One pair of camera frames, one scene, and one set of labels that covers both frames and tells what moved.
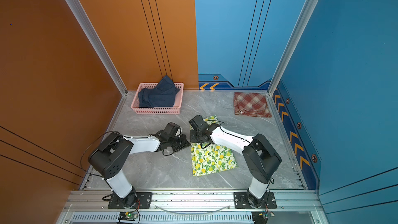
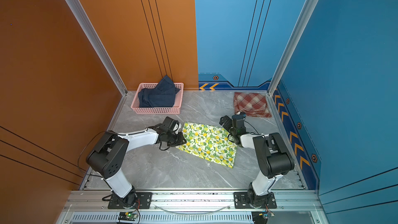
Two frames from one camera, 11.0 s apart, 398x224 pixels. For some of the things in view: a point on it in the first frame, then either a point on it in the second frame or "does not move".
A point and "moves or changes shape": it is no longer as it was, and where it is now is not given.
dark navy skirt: [161, 95] does not move
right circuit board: [261, 217] does not move
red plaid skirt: [251, 104] does not move
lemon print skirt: [209, 159] moves or changes shape
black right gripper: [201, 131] -> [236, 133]
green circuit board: [128, 216] does not move
